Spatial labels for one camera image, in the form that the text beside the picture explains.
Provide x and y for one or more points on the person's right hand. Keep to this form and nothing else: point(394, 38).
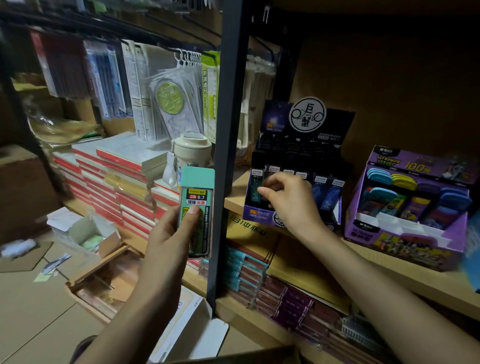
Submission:
point(296, 206)

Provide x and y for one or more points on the person's left hand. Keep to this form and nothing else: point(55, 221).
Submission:
point(165, 255)

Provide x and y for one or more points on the person's right thumb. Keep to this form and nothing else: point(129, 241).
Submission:
point(268, 195)

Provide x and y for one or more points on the person's left thumb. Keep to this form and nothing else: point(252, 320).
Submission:
point(193, 219)

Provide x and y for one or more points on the dark teal lead case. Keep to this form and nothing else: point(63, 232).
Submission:
point(256, 183)

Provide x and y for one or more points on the green pencil lead case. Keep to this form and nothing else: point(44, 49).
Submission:
point(197, 187)

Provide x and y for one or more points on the person's right forearm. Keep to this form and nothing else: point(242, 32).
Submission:
point(378, 296)

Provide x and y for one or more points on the person's left forearm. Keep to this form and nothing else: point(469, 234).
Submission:
point(135, 326)

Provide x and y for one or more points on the yellow cardboard box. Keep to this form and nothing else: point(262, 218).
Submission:
point(251, 234)

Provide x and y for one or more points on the row of dark lead cases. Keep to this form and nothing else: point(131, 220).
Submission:
point(322, 187)

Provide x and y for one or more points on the cream thermos cup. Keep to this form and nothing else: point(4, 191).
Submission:
point(192, 150)

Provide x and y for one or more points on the stack of teal packets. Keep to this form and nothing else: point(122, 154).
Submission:
point(243, 272)

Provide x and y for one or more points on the dark lead case display box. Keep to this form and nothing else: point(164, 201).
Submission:
point(300, 123)

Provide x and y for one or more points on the stack of red-edged notebooks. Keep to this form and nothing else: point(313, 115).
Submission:
point(120, 180)

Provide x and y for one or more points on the hanging clear white packets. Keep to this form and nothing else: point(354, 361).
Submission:
point(258, 97)

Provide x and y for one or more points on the small open white box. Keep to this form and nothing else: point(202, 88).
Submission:
point(93, 234)

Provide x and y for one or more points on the open brown cardboard box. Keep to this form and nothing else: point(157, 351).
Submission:
point(105, 281)

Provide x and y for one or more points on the open white flat box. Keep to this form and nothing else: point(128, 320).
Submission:
point(187, 330)

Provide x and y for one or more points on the stack of purple packets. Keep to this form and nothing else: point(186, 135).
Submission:
point(296, 307)

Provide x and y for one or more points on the green and white hanging packet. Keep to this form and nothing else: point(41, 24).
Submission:
point(210, 93)

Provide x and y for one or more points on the hanging green round ruler packets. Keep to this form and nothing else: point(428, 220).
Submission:
point(174, 99)

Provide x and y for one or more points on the white paper sheet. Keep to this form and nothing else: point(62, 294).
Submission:
point(62, 219)

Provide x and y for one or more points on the hanging white ruler packets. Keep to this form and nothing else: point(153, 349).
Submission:
point(138, 86)

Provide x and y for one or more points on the purple lead case display box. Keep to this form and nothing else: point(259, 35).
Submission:
point(408, 240)

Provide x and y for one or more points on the group of colourful lead cases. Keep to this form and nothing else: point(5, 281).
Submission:
point(416, 198)

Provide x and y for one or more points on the small printed card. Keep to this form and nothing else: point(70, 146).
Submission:
point(50, 268)

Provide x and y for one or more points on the clear plastic bag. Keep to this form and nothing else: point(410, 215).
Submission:
point(60, 129)

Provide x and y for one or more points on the hanging blue pen packets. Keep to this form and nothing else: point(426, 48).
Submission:
point(107, 75)

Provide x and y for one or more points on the large brown cardboard box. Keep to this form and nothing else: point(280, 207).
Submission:
point(26, 191)

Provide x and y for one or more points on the wooden shelf board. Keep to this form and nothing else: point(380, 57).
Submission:
point(423, 277)

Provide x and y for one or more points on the white wrapped object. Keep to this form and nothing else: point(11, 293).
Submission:
point(17, 247)

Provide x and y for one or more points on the hanging dark red packets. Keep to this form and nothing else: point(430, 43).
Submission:
point(60, 63)

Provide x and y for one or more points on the blue packet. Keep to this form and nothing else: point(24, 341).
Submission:
point(473, 255)

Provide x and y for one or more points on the dark metal shelf post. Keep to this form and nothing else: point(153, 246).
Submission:
point(227, 112)

